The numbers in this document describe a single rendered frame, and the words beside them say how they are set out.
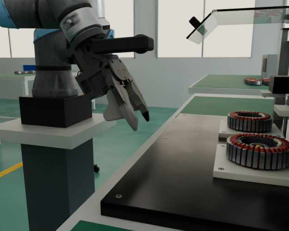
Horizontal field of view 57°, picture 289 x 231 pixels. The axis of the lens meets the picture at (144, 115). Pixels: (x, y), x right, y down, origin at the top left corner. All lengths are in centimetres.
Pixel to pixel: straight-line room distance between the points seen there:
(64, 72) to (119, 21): 480
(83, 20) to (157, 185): 33
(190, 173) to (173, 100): 492
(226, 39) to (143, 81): 175
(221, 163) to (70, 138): 45
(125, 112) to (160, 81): 491
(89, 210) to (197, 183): 17
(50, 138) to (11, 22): 33
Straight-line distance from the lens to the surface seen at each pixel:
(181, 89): 533
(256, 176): 47
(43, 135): 84
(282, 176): 48
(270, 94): 73
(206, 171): 49
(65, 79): 93
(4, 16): 71
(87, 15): 55
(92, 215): 41
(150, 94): 548
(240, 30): 524
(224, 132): 70
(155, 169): 49
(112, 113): 51
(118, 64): 55
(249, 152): 48
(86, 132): 86
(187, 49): 528
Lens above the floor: 96
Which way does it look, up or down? 12 degrees down
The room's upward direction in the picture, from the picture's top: straight up
